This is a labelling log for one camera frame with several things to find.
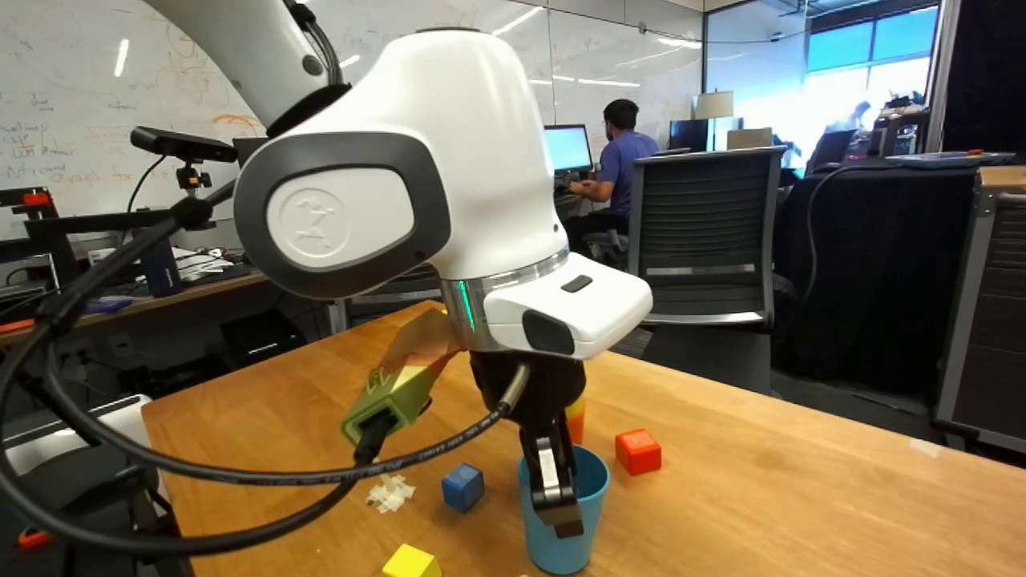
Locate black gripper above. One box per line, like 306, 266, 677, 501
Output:
469, 350, 590, 543

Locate blue plastic cup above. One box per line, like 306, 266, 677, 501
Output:
515, 443, 613, 577

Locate blue cube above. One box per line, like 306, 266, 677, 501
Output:
440, 461, 487, 516

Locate red cube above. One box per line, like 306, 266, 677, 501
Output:
613, 428, 666, 478

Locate yellow cube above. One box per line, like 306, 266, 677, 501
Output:
379, 543, 445, 577

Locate grey mesh office chair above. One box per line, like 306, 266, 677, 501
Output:
623, 145, 790, 391

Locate person in purple shirt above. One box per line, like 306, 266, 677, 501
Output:
562, 96, 665, 266

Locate lit computer monitor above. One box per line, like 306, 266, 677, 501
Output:
541, 121, 597, 176

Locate small distant monitor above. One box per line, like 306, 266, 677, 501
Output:
666, 115, 712, 155

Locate black cloth drape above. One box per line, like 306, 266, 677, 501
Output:
774, 156, 982, 400

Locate long wooden desk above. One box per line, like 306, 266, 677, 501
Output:
0, 268, 273, 348

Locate white table lamp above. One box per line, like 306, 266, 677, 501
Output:
696, 89, 741, 125

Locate dark distant office chair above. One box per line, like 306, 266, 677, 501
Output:
803, 125, 860, 180

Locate light grey panel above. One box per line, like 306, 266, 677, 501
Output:
0, 391, 155, 484

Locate black equipment with red clip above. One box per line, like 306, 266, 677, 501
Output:
0, 441, 192, 577

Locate black clamp stand red knobs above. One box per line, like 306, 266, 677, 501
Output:
0, 187, 216, 306

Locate black curtain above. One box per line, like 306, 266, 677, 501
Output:
940, 0, 1026, 155

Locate yellow-green wrist camera box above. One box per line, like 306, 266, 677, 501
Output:
341, 306, 465, 466

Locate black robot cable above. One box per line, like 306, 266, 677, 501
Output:
0, 180, 532, 560

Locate black camera on mount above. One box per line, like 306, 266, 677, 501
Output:
127, 121, 242, 200

